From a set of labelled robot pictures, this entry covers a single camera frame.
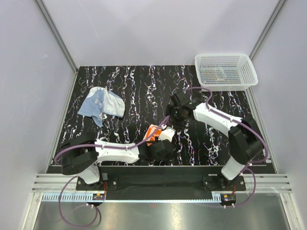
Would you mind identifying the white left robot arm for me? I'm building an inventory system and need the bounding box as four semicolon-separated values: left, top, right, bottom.
54;127;175;190

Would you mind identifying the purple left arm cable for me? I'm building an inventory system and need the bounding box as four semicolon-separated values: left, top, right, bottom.
54;115;171;227

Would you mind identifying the light blue towel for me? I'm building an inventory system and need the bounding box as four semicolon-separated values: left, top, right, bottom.
78;87;125;127

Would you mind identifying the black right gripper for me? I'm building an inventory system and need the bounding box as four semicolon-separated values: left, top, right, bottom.
163;104;186;132

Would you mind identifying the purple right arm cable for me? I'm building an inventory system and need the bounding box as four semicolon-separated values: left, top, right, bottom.
183;86;269;209

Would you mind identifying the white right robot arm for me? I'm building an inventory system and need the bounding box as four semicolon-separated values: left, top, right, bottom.
165;92;267;190

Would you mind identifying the white plastic basket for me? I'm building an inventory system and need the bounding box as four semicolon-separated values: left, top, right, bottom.
195;54;258;92

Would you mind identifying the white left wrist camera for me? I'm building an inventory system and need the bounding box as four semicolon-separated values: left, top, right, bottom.
158;127;176;142

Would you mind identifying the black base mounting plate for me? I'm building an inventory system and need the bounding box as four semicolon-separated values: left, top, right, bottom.
76;166;246;192

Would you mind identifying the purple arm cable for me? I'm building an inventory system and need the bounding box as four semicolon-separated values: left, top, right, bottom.
183;86;269;209
54;115;171;227

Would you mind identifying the orange and white towel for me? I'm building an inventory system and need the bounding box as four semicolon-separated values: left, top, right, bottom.
143;124;162;147

